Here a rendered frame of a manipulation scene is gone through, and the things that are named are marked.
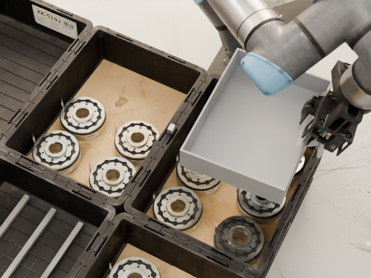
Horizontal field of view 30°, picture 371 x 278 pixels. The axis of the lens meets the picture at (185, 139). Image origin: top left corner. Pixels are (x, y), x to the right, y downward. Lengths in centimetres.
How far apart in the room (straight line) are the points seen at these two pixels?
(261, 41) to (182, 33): 91
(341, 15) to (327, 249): 72
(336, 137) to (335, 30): 20
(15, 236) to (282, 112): 60
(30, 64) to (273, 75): 83
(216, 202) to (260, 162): 23
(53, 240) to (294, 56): 68
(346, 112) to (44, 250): 69
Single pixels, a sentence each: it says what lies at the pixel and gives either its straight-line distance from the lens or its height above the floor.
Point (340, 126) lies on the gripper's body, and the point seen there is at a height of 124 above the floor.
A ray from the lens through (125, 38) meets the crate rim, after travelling 163.
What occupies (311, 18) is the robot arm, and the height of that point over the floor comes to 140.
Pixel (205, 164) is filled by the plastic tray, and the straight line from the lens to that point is 124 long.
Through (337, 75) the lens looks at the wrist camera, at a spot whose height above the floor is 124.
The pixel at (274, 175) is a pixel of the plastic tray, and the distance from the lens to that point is 128.
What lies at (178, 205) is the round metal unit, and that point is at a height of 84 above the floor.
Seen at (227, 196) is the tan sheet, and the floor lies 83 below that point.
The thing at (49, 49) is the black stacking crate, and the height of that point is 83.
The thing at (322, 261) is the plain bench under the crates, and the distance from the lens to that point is 161.
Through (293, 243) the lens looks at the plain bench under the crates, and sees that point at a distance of 162.
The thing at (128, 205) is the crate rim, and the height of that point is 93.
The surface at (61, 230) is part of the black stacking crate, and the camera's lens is 147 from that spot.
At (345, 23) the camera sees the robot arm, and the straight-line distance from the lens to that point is 105.
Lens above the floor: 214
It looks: 56 degrees down
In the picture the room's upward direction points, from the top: 3 degrees clockwise
